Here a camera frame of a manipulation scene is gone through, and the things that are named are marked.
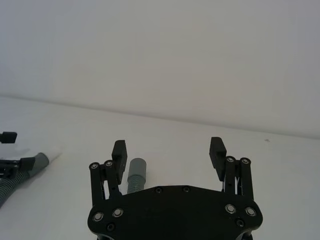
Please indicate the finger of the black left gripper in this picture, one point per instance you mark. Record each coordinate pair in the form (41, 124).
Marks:
(9, 137)
(27, 164)

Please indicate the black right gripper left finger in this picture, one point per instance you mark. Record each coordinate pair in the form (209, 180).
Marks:
(119, 160)

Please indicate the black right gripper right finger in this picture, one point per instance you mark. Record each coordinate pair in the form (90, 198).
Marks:
(217, 160)

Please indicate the white table cloth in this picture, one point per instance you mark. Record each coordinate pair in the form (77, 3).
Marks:
(175, 152)

